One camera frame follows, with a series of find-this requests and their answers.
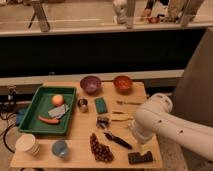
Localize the orange fruit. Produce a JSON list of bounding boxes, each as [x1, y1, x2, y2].
[[51, 94, 64, 107]]

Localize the black cables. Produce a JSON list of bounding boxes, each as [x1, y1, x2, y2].
[[0, 99, 19, 154]]

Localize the small metal binder clip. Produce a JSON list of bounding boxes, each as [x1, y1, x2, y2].
[[96, 116, 110, 129]]

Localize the small metal cup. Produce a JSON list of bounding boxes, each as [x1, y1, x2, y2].
[[77, 98, 88, 113]]

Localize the grey folded cloth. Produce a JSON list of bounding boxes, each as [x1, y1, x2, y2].
[[48, 104, 69, 119]]

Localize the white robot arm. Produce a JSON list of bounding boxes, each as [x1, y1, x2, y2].
[[129, 93, 213, 161]]

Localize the orange bowl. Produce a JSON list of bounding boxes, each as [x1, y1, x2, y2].
[[113, 75, 132, 93]]

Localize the bunch of dark grapes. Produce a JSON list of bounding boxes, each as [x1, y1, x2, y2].
[[90, 133, 114, 163]]

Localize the blue glass cup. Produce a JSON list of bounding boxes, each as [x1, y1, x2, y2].
[[51, 140, 68, 158]]

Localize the green sponge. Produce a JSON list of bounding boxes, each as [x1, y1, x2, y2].
[[94, 97, 108, 114]]

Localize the green plastic tray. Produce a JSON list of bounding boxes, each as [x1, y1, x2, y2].
[[19, 86, 76, 135]]

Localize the gold fork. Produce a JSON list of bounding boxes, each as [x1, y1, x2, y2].
[[116, 100, 141, 105]]

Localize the black rectangular eraser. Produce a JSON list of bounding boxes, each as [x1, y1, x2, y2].
[[128, 151, 153, 164]]

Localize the orange carrot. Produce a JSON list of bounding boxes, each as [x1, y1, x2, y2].
[[38, 115, 60, 124]]

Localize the white paper cup stack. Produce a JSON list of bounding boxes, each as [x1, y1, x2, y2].
[[15, 134, 39, 155]]

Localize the blue object beside tray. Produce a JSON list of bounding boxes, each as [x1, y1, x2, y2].
[[16, 109, 26, 125]]

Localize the purple bowl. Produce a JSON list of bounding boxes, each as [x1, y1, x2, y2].
[[80, 76, 101, 94]]

